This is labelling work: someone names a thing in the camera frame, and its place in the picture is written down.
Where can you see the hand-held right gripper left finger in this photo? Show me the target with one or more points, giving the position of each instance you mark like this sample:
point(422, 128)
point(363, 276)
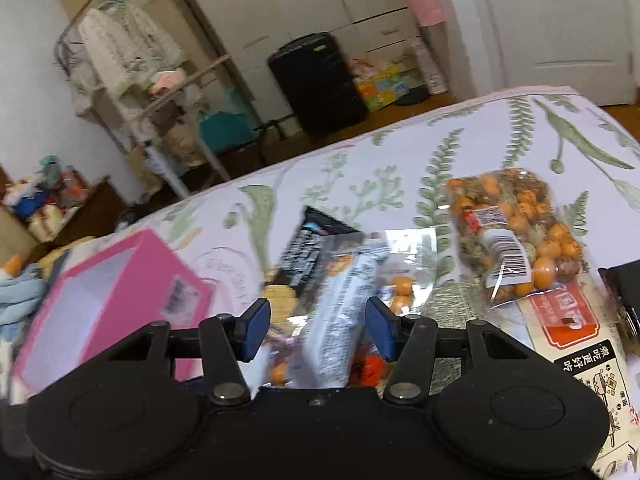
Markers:
point(257, 327)

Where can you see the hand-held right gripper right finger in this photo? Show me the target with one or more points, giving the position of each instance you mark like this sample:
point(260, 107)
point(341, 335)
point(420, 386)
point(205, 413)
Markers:
point(377, 327)

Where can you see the white snack packet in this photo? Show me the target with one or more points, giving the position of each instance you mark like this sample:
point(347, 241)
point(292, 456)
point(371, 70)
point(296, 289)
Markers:
point(335, 310)

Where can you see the clear bag of round snacks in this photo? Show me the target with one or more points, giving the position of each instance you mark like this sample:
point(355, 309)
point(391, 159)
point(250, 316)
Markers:
point(500, 200)

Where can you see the orange snack packet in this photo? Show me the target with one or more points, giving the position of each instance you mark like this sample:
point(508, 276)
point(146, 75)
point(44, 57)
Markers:
point(367, 367)

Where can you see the small clear snack packet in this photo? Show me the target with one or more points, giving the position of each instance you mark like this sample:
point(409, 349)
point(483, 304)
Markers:
point(400, 285)

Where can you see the black snack packet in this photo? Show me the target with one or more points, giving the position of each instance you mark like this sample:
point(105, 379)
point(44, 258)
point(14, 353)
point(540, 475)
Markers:
point(305, 250)

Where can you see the pink cardboard box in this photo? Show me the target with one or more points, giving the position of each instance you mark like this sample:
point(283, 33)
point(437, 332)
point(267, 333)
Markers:
point(150, 245)

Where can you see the leaf print bedsheet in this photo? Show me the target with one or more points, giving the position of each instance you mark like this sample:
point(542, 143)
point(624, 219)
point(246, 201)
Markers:
point(350, 170)

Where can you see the metal clothes rack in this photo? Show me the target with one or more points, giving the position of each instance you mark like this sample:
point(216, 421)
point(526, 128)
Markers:
point(167, 172)

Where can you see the black metal stand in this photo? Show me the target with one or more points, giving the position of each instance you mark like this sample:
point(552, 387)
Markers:
point(261, 145)

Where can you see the red and white noodle packet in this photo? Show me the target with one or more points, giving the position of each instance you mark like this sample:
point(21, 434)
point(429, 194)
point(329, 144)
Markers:
point(565, 320)

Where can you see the wooden cabinet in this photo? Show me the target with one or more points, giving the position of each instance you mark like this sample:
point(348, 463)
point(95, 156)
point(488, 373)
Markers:
point(95, 210)

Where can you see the teal bag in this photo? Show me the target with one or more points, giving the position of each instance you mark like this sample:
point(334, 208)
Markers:
point(225, 125)

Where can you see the black round base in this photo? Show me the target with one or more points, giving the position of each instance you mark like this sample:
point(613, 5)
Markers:
point(412, 96)

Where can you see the colourful cardboard box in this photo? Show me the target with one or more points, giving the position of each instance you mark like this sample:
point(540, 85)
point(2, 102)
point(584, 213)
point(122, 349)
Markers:
point(382, 87)

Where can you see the blue cloth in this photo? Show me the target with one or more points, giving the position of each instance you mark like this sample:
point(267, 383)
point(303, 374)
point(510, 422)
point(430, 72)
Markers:
point(20, 290)

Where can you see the pile of packets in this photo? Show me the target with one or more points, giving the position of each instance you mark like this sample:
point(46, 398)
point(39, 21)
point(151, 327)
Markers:
point(45, 215)

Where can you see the black suitcase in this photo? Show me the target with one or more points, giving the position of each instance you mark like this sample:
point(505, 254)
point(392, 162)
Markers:
point(315, 85)

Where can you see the dark snack packet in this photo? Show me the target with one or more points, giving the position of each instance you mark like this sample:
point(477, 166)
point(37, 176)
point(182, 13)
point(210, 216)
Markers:
point(625, 285)

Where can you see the white patterned package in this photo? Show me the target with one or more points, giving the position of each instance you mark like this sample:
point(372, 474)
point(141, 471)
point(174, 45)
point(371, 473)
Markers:
point(430, 70)

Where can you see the pink cloth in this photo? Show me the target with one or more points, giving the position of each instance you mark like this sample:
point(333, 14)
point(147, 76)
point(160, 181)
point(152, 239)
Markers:
point(167, 80)

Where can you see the white hanging garment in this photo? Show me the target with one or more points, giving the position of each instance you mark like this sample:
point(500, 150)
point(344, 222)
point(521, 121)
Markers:
point(115, 45)

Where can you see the white wardrobe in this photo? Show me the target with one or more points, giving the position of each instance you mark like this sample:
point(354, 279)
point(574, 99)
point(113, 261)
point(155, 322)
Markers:
point(280, 0)

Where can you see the white door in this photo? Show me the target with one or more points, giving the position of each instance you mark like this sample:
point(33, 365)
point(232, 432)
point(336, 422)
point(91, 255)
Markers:
point(550, 20)

